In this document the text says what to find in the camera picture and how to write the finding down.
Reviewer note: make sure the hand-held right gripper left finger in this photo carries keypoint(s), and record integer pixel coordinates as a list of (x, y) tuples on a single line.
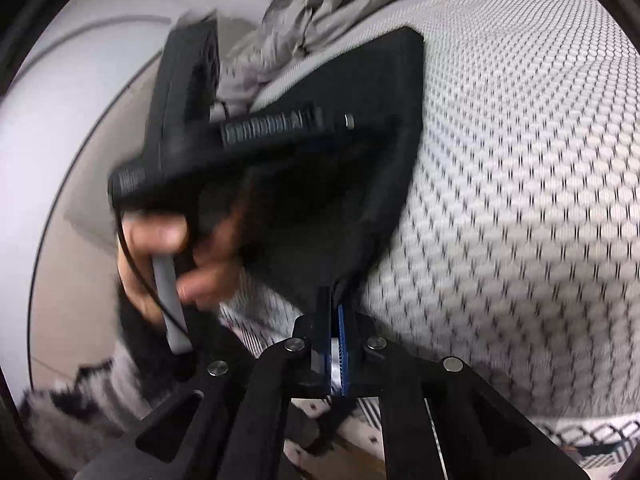
[(325, 365)]

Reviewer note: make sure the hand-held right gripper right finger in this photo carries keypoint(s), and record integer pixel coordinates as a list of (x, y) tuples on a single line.
[(344, 340)]

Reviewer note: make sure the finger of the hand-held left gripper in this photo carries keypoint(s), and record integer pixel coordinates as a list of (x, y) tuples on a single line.
[(270, 127)]

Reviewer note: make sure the black pants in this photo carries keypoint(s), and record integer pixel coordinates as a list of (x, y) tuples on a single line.
[(340, 200)]

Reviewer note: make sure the person's left forearm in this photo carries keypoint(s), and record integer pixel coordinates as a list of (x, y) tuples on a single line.
[(100, 395)]

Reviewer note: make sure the person's left hand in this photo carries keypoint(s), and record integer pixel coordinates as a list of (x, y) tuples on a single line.
[(150, 235)]

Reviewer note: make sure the light grey crumpled cloth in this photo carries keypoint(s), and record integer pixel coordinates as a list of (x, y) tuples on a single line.
[(300, 30)]

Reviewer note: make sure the black and white patterned rug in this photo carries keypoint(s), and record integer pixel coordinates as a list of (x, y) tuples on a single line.
[(590, 435)]

